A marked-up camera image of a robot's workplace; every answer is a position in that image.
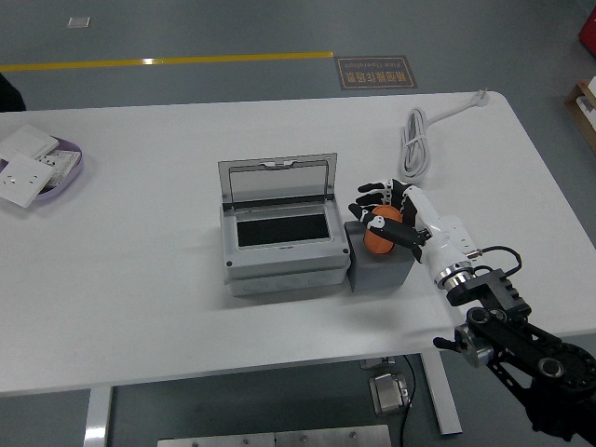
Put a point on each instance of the grey metal base plate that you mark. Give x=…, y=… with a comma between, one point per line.
x=279, y=437

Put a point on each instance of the grey box with clear lid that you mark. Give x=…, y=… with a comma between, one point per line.
x=279, y=267

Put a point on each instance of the plain white switch plate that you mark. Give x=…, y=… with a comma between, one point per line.
x=25, y=139

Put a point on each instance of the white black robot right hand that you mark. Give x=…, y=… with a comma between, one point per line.
x=433, y=223

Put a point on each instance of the brown floor sign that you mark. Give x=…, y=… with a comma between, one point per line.
x=377, y=72

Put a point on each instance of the red box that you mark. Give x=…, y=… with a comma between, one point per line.
x=589, y=28

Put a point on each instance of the metal control box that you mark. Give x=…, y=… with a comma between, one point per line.
x=388, y=393

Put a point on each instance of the white table leg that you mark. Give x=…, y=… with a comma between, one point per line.
x=442, y=396
x=98, y=419

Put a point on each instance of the wooden shelf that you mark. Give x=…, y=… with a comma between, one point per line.
x=582, y=112

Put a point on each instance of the grey cube with round hole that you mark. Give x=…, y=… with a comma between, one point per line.
x=377, y=275

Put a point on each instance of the metal table bracket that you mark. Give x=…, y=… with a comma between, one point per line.
x=377, y=362

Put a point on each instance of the small metal floor plate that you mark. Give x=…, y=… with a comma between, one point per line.
x=78, y=22

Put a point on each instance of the white socket plate with holes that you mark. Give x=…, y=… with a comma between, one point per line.
x=63, y=163

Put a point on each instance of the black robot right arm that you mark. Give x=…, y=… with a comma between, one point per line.
x=512, y=335

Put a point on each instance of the purple oval tray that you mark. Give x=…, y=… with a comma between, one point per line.
x=65, y=184

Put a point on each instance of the white wall socket plate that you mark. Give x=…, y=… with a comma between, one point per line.
x=23, y=179

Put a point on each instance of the orange cylinder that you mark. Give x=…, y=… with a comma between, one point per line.
x=378, y=243

